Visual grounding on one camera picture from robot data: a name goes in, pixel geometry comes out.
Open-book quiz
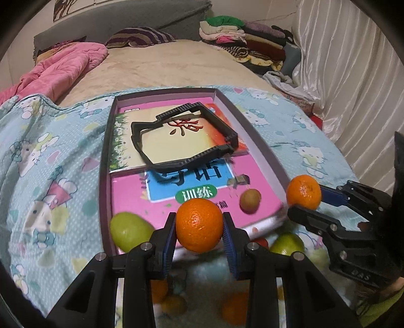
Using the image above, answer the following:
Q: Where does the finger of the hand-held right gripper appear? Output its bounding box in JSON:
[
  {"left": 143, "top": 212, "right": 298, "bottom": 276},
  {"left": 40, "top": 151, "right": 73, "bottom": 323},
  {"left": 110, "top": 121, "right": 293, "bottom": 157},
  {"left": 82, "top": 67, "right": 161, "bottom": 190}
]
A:
[
  {"left": 287, "top": 205, "right": 379, "bottom": 243},
  {"left": 319, "top": 180, "right": 393, "bottom": 228}
]

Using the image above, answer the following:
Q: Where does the grey bed headboard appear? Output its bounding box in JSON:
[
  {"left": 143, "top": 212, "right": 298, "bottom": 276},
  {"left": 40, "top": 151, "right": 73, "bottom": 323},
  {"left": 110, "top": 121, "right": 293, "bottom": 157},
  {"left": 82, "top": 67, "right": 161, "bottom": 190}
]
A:
[{"left": 33, "top": 0, "right": 213, "bottom": 59}]

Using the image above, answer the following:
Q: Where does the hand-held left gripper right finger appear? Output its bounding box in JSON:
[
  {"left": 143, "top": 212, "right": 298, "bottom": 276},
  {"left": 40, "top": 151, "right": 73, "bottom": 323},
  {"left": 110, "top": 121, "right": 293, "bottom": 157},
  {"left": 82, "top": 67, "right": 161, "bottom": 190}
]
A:
[{"left": 222, "top": 212, "right": 362, "bottom": 328}]

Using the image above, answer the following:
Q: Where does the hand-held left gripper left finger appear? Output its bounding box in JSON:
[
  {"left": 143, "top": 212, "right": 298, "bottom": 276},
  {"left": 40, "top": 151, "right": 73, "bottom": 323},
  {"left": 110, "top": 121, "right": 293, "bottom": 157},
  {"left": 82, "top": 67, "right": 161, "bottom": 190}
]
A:
[{"left": 47, "top": 212, "right": 177, "bottom": 328}]

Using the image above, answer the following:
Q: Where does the pink book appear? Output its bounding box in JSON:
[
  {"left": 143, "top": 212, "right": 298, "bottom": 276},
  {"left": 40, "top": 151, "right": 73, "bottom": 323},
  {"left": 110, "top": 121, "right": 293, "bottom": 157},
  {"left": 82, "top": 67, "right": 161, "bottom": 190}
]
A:
[{"left": 110, "top": 154, "right": 285, "bottom": 250}]

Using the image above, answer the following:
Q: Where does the teal cartoon cat blanket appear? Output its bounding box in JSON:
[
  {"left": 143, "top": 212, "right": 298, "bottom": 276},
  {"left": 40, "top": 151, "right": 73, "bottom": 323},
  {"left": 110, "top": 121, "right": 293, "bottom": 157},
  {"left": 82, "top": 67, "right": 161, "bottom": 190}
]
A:
[{"left": 0, "top": 85, "right": 360, "bottom": 328}]

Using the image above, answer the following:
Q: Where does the tree branch painting panel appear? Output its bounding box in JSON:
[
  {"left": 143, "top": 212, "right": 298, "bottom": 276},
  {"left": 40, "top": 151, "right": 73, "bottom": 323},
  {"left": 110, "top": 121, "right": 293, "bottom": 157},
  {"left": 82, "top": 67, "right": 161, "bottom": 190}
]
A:
[{"left": 53, "top": 0, "right": 96, "bottom": 22}]

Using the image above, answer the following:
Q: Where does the large green mango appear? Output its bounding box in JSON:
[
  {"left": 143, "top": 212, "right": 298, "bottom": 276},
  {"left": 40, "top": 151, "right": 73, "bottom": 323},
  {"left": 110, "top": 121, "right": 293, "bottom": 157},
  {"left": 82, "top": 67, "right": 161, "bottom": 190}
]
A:
[{"left": 270, "top": 233, "right": 305, "bottom": 257}]

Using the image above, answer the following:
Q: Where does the purple striped pillow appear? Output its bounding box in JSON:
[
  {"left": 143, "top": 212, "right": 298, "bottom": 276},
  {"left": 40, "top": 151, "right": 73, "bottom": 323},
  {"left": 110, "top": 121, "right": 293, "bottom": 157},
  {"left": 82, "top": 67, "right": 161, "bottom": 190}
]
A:
[{"left": 105, "top": 27, "right": 177, "bottom": 48}]

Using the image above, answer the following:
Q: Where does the beige bed sheet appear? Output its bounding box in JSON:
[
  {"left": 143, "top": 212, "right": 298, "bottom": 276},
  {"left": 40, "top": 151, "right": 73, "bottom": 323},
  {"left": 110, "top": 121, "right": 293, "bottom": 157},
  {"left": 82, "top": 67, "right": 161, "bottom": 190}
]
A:
[{"left": 54, "top": 39, "right": 278, "bottom": 108}]

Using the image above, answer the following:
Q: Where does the yellow book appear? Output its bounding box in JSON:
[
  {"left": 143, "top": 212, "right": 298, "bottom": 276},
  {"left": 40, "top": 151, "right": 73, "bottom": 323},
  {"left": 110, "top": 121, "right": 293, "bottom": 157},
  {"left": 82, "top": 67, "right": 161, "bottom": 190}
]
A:
[{"left": 115, "top": 105, "right": 248, "bottom": 172}]

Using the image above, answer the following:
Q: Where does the white curtain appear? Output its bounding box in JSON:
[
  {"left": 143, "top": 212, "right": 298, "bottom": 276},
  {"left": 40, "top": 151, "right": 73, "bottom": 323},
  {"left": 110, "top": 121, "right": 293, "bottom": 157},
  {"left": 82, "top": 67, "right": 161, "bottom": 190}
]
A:
[{"left": 290, "top": 0, "right": 404, "bottom": 196}]

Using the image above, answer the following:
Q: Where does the brown kiwi fruit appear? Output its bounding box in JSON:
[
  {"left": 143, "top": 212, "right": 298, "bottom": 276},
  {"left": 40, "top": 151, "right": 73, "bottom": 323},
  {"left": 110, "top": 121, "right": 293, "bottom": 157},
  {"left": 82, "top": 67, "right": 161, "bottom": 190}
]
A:
[{"left": 239, "top": 188, "right": 262, "bottom": 213}]

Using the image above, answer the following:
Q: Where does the small green mango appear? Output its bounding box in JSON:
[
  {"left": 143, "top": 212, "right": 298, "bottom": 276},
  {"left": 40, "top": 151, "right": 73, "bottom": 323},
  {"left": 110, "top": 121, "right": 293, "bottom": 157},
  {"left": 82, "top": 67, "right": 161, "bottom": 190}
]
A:
[{"left": 109, "top": 212, "right": 156, "bottom": 253}]

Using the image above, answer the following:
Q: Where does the pink quilt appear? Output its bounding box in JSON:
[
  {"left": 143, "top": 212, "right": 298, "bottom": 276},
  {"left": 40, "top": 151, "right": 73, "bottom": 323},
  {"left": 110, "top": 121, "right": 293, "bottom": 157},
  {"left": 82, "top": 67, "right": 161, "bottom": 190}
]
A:
[{"left": 0, "top": 42, "right": 109, "bottom": 104}]

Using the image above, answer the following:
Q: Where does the white crumpled cloth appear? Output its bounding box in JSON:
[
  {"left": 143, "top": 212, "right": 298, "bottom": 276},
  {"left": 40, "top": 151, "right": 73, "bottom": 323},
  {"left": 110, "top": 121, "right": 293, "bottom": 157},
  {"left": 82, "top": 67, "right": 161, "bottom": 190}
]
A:
[{"left": 262, "top": 71, "right": 316, "bottom": 104}]

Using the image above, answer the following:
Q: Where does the pile of folded clothes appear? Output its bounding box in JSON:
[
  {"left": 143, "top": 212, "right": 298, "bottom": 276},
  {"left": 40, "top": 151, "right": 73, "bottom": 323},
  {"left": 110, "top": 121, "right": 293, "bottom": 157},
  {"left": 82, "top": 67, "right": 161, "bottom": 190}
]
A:
[{"left": 199, "top": 16, "right": 300, "bottom": 76}]

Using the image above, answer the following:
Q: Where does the grey cardboard box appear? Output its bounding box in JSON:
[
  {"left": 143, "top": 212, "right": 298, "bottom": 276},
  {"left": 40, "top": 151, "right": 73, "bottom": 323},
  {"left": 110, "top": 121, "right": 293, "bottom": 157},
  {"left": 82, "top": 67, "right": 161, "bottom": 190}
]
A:
[{"left": 99, "top": 88, "right": 292, "bottom": 256}]

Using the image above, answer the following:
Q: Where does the black plastic frame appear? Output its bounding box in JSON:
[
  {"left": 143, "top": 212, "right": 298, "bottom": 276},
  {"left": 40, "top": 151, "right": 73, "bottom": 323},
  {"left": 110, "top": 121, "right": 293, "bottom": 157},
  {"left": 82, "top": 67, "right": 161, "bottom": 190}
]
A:
[{"left": 130, "top": 102, "right": 239, "bottom": 172}]

